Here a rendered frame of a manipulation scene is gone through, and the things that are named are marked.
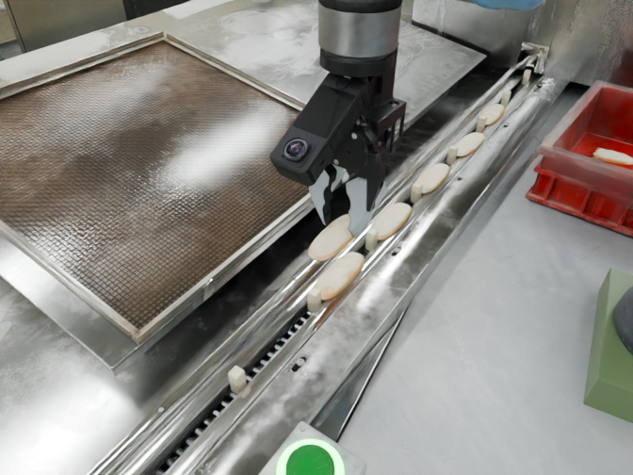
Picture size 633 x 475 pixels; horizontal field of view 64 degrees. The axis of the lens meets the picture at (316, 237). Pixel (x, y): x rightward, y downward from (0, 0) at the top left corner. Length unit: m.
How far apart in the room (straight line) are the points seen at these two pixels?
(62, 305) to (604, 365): 0.58
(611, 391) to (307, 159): 0.39
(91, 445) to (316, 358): 0.24
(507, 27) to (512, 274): 0.69
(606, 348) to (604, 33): 0.77
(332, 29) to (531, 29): 0.84
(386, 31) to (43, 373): 0.52
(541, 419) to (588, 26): 0.86
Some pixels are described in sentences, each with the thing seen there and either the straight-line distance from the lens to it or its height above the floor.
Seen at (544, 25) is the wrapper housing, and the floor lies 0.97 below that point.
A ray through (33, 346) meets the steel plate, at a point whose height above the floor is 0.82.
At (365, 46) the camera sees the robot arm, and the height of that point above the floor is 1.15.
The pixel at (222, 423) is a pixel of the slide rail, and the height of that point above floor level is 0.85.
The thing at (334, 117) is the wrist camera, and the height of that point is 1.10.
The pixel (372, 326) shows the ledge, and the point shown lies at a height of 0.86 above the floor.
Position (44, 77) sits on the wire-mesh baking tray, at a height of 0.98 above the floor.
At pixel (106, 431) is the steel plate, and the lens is 0.60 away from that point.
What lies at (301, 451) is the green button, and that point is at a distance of 0.45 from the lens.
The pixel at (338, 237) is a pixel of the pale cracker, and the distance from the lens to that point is 0.59.
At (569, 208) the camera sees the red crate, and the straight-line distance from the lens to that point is 0.89.
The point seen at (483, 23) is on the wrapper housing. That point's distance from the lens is 1.30.
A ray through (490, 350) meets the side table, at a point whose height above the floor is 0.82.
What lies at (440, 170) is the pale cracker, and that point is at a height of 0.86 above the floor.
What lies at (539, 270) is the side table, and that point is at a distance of 0.78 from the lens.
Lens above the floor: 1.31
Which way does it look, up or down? 40 degrees down
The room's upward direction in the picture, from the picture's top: straight up
